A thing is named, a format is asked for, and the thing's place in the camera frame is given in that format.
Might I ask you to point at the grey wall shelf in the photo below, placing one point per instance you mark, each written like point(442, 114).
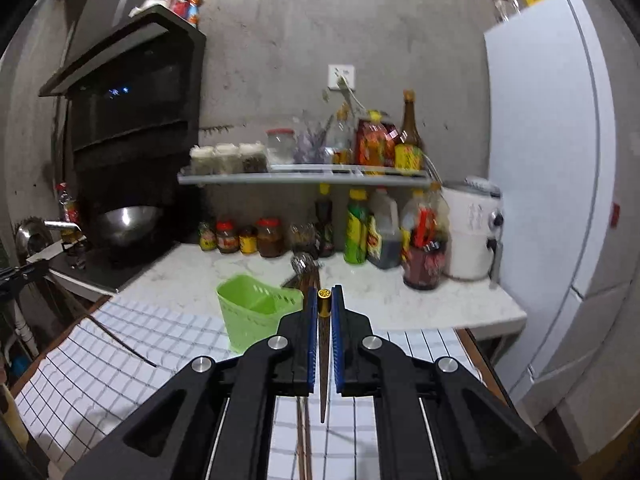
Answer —
point(302, 174)

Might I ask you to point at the green yellow-capped bottle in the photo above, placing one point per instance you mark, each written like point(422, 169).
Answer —
point(355, 248)

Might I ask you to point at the black range hood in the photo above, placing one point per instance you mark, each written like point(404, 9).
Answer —
point(133, 106)

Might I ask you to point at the tall brown sauce bottle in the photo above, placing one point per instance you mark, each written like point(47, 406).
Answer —
point(409, 148)

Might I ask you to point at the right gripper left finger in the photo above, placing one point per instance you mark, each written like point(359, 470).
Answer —
point(213, 420)

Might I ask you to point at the white refrigerator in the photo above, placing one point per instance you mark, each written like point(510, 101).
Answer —
point(553, 156)

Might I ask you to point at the white checkered table mat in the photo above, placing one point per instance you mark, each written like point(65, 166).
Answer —
point(87, 385)

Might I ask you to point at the white wall socket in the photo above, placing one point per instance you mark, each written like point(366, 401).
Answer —
point(341, 77)

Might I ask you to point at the green plastic utensil basket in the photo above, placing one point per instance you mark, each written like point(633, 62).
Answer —
point(252, 309)

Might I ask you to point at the white rice cooker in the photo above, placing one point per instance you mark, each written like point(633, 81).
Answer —
point(475, 229)

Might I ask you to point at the red-lidded jar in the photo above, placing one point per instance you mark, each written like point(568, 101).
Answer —
point(270, 237)

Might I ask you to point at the metal spoon in basket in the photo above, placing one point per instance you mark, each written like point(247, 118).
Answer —
point(306, 273)

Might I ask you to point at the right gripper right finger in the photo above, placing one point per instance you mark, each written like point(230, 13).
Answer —
point(434, 420)

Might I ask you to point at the steel wok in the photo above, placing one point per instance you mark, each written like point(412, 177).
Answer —
point(124, 226)

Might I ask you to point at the dark soy sauce jug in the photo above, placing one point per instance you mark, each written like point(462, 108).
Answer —
point(384, 237)

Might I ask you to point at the brown gold-capped chopstick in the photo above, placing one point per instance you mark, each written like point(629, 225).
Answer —
point(324, 336)

